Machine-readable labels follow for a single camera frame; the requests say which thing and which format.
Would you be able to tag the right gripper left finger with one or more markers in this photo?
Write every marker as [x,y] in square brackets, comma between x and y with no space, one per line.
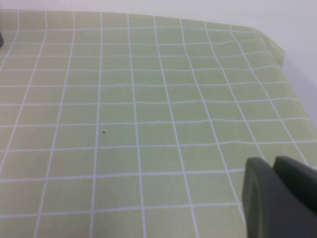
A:
[267,210]

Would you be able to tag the black mesh pen holder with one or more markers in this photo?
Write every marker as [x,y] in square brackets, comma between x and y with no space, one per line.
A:
[1,39]

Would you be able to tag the green checked tablecloth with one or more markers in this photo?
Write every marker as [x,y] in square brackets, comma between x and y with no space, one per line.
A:
[148,99]

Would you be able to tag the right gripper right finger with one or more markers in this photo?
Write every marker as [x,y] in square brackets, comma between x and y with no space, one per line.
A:
[299,181]

